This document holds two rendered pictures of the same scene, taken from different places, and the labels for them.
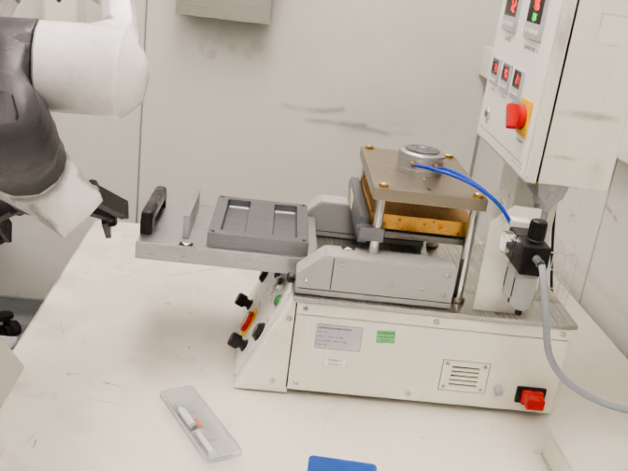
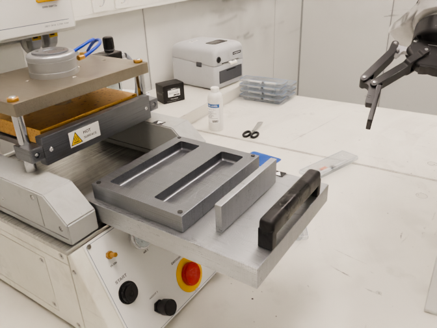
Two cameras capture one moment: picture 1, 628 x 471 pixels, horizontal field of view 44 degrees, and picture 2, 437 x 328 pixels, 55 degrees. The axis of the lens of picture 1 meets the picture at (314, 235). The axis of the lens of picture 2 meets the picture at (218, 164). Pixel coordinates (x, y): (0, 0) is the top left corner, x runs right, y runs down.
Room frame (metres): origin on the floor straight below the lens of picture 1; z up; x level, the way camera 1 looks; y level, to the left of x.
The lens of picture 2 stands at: (1.67, 0.49, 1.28)
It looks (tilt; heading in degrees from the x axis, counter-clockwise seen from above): 27 degrees down; 218
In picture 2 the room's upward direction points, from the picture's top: 2 degrees counter-clockwise
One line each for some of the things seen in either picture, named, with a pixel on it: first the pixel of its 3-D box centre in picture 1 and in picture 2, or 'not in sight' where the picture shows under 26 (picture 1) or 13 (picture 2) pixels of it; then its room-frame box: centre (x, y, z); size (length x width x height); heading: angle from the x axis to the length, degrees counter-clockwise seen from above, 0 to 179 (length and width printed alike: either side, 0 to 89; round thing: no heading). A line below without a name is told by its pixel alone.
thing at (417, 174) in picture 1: (436, 190); (56, 82); (1.27, -0.20, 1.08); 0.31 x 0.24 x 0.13; 4
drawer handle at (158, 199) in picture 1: (153, 208); (292, 205); (1.26, 0.28, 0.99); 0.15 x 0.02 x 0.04; 4
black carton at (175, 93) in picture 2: not in sight; (170, 91); (0.60, -0.58, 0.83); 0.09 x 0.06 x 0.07; 162
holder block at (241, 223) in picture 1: (260, 223); (180, 175); (1.27, 0.10, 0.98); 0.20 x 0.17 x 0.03; 4
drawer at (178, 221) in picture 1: (232, 227); (205, 190); (1.27, 0.14, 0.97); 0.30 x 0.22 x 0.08; 94
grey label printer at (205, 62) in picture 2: not in sight; (208, 61); (0.33, -0.61, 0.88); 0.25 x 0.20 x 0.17; 90
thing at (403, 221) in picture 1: (414, 195); (64, 96); (1.28, -0.16, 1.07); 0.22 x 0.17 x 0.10; 4
